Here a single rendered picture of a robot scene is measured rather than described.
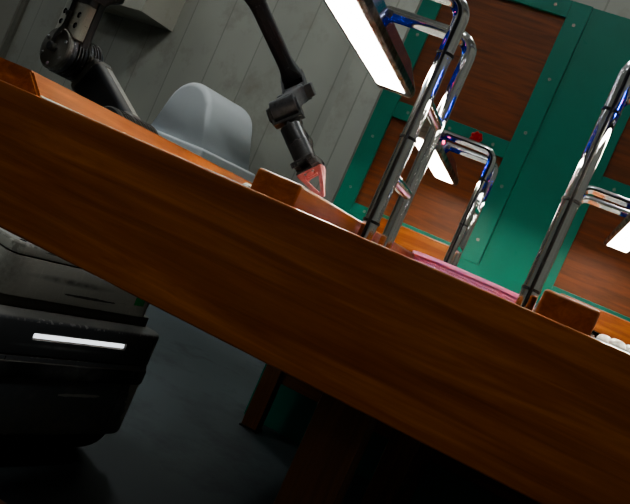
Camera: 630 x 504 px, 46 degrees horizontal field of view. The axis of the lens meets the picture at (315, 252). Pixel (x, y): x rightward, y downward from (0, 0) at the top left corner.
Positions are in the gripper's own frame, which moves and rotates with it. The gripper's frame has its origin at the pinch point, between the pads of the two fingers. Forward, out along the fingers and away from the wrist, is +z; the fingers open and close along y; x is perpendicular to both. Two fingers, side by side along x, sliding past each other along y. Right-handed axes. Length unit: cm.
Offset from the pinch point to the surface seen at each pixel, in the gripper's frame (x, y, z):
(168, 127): 123, 264, -161
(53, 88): 9, -97, -2
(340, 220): -15, -81, 27
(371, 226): -18, -73, 27
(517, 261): -37, 81, 30
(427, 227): -15, 82, 6
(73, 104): 9, -93, -1
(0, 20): 299, 426, -426
